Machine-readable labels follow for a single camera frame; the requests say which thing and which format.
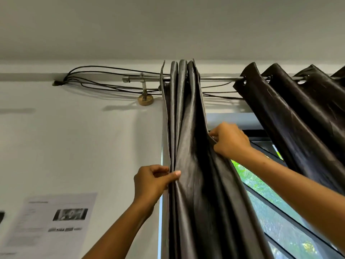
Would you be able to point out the silver metal curtain rod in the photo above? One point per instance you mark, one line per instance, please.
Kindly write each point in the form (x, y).
(215, 78)

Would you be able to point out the green trees outside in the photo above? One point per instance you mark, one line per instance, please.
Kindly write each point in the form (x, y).
(256, 183)

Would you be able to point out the person's left hand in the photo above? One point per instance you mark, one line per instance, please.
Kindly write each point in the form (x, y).
(149, 183)

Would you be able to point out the person's right hand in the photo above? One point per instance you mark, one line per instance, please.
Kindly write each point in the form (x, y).
(231, 140)

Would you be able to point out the grey textured curtain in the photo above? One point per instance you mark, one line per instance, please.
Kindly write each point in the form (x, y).
(194, 159)

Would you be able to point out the brass rod wall bracket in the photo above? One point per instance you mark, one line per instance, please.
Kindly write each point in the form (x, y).
(145, 100)

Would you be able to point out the dark brown curtain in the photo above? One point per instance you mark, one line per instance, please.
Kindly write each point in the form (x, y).
(283, 118)

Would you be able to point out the white printed paper notice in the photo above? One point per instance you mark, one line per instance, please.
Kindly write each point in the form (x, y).
(40, 240)

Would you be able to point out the person's left forearm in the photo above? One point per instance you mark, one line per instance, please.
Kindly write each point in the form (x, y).
(116, 234)

